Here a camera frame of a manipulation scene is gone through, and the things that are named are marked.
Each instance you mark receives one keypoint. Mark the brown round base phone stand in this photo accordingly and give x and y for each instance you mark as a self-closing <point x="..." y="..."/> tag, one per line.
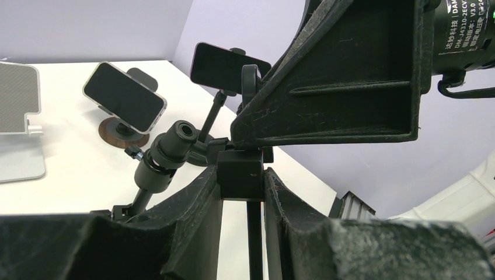
<point x="114" y="132"/>

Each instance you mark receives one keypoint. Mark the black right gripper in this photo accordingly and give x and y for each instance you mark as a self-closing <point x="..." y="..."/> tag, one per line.
<point x="463" y="36"/>

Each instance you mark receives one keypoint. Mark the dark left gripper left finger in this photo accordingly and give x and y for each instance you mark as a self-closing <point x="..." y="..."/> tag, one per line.
<point x="176" y="239"/>

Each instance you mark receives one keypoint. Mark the clear-case phone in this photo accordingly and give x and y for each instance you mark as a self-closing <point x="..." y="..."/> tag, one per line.
<point x="124" y="97"/>

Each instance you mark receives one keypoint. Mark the white folding phone stand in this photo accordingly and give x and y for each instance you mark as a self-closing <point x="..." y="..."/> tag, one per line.
<point x="21" y="149"/>

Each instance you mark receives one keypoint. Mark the black pole phone stand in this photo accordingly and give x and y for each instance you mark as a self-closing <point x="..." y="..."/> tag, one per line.
<point x="198" y="152"/>
<point x="240" y="176"/>

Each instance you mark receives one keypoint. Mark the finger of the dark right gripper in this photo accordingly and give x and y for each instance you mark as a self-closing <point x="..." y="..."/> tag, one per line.
<point x="354" y="74"/>

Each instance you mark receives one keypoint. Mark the red-edged black phone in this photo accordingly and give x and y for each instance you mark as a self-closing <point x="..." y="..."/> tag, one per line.
<point x="219" y="68"/>

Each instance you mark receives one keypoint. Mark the aluminium frame rail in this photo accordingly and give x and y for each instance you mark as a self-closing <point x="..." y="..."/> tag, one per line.
<point x="350" y="206"/>

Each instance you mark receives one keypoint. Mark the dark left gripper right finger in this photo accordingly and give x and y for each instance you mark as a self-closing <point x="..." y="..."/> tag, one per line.
<point x="303" y="243"/>

